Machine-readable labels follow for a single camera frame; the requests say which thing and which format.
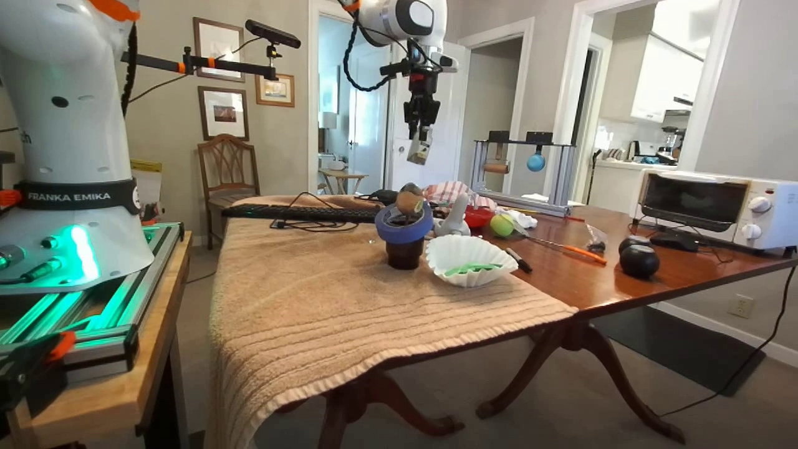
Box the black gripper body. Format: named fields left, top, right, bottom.
left=400, top=71, right=443, bottom=133

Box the white panel door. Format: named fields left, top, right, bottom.
left=389, top=32, right=471, bottom=192

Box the red white striped cloth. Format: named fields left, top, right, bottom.
left=422, top=179, right=501, bottom=214

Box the small wooden side table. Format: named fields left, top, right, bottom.
left=319, top=167, right=369, bottom=196

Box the red bowl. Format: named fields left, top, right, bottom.
left=463, top=205, right=499, bottom=235

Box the green tennis ball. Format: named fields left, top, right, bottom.
left=486, top=212, right=518, bottom=242

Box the dark cup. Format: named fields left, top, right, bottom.
left=383, top=235, right=427, bottom=272

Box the crumpled white tissue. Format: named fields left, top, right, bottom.
left=504, top=206, right=543, bottom=231

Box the black computer keyboard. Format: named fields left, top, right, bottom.
left=218, top=200, right=380, bottom=224

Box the green plastic piece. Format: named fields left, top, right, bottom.
left=442, top=261, right=504, bottom=280

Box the small gold framed picture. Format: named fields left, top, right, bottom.
left=253, top=71, right=297, bottom=110

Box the black marker pen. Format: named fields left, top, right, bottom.
left=496, top=239, right=533, bottom=273

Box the brown wooden chair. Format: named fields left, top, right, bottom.
left=193, top=135, right=262, bottom=252

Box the beige ribbed towel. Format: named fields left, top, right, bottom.
left=205, top=195, right=577, bottom=449

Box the white kitchen cabinet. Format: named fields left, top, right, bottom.
left=631, top=32, right=707, bottom=126

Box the black computer mouse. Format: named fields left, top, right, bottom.
left=647, top=226, right=703, bottom=255

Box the yellow topped white box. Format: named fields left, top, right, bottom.
left=129, top=159, right=165, bottom=224

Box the white toaster oven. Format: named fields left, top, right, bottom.
left=634, top=167, right=798, bottom=257

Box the black floor mat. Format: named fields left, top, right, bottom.
left=590, top=307, right=767, bottom=397

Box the wooden cart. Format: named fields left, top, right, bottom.
left=0, top=231, right=193, bottom=449

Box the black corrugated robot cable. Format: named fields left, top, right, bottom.
left=336, top=0, right=419, bottom=94

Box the thin black cable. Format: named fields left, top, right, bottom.
left=269, top=190, right=359, bottom=235

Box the black stereo camera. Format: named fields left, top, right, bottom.
left=243, top=18, right=303, bottom=49

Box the black camera boom stand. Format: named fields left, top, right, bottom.
left=126, top=44, right=282, bottom=83

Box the dark framed wall picture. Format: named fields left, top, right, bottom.
left=192, top=18, right=246, bottom=61
left=197, top=84, right=251, bottom=141

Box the orange handled screwdriver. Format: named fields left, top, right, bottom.
left=531, top=235, right=607, bottom=270

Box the wooden table pedestal leg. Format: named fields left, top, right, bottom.
left=313, top=368, right=468, bottom=449
left=473, top=320, right=687, bottom=446

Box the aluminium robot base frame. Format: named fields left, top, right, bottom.
left=0, top=220, right=183, bottom=383

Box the white wall outlet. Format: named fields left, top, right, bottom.
left=728, top=291, right=757, bottom=321

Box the black power cord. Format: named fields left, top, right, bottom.
left=657, top=252, right=798, bottom=418

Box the black clamp orange handle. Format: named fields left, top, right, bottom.
left=0, top=330, right=81, bottom=438

